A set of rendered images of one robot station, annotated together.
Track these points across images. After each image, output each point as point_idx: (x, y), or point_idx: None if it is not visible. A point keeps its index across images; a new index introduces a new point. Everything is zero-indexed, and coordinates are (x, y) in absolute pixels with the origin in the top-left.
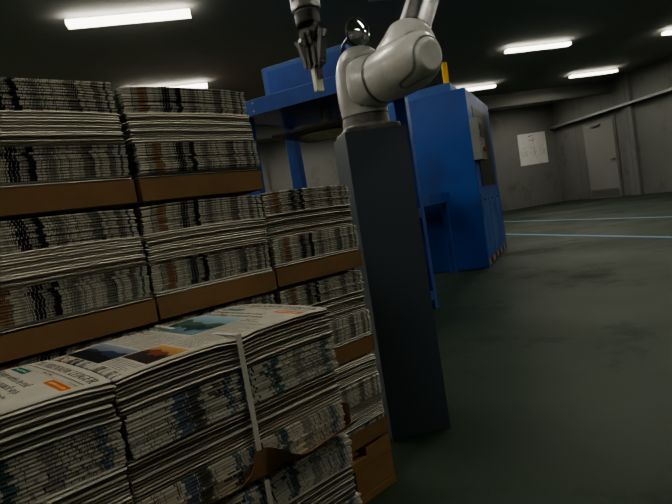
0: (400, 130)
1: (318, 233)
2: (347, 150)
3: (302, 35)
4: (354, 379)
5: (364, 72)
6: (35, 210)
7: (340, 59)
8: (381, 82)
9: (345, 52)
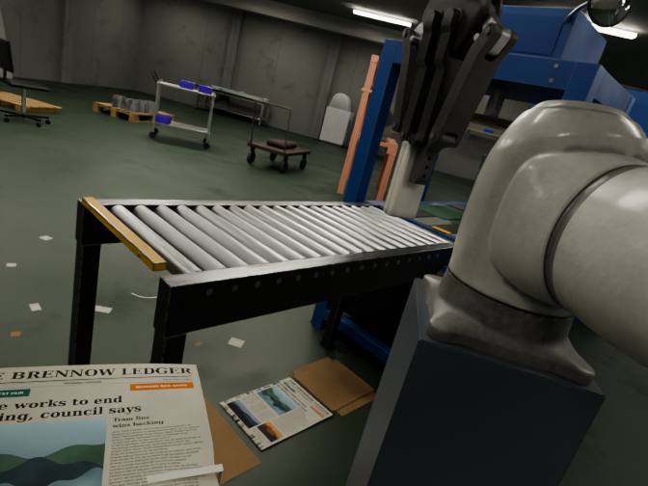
0: (580, 404)
1: None
2: (404, 381)
3: (428, 20)
4: None
5: (569, 226)
6: None
7: (523, 122)
8: (608, 310)
9: (549, 111)
